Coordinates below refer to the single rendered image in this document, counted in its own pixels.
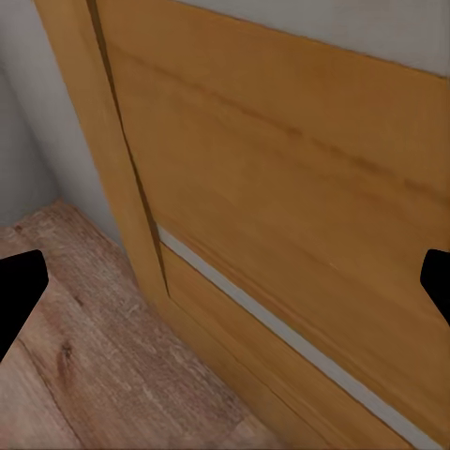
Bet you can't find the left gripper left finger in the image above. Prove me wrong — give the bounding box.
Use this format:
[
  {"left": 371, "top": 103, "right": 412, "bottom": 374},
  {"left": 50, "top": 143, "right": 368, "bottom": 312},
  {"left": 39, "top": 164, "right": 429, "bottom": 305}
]
[{"left": 0, "top": 249, "right": 49, "bottom": 363}]

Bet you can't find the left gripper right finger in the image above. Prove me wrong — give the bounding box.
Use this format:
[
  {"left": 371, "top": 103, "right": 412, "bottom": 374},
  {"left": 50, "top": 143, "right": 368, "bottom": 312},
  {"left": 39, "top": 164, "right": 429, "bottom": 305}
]
[{"left": 420, "top": 249, "right": 450, "bottom": 324}]

